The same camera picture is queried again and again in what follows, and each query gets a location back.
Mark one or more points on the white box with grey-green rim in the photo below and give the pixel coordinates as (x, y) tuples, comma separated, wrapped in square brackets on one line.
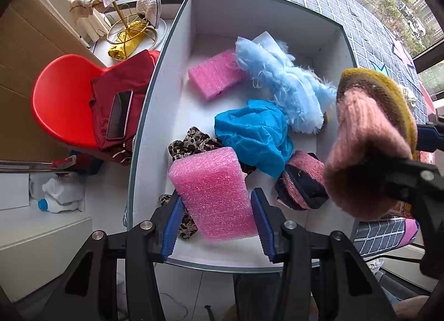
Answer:
[(180, 99)]

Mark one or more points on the red plastic chair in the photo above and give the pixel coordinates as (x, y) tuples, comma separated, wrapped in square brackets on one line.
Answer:
[(59, 99)]

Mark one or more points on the pink foam block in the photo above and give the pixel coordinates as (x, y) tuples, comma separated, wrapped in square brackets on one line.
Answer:
[(211, 192), (213, 75)]

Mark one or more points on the leopard print cloth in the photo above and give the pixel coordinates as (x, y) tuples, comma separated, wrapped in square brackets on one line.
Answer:
[(187, 144)]

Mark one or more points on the white bottle with blue cap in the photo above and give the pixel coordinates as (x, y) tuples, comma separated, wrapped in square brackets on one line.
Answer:
[(59, 189)]

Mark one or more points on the metal bar with red clamp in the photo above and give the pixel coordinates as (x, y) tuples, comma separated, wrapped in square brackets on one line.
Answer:
[(34, 165)]

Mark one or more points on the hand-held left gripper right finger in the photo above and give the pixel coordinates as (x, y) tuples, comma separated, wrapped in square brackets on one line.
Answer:
[(263, 224)]

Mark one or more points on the person's leg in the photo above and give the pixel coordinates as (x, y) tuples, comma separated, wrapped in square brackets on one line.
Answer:
[(412, 310)]

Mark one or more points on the grey checked printed blanket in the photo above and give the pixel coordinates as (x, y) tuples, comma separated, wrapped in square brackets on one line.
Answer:
[(312, 2)]

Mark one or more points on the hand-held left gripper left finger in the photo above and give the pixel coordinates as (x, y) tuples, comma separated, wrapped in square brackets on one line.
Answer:
[(173, 227)]

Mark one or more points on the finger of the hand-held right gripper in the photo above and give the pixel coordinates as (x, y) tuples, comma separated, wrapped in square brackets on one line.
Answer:
[(430, 196), (432, 137)]

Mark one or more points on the pink and black knit cloth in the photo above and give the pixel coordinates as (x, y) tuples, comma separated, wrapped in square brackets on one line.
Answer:
[(301, 182)]

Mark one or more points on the dark red garment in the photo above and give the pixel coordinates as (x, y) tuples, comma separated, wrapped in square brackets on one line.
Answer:
[(135, 75)]

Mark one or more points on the blue crinkled cloth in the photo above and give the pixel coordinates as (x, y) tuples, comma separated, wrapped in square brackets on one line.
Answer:
[(249, 134)]

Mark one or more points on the pink brown yellow knit hat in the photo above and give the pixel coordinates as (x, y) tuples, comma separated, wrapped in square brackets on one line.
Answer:
[(360, 140)]

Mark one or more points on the black smartphone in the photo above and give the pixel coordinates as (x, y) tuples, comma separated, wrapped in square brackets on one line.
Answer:
[(119, 116)]

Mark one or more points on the light blue fluffy cloth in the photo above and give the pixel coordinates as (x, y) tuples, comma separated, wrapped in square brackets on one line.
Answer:
[(284, 82)]

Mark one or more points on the beige patterned cloth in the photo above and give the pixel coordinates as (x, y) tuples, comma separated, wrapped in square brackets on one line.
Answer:
[(81, 4)]

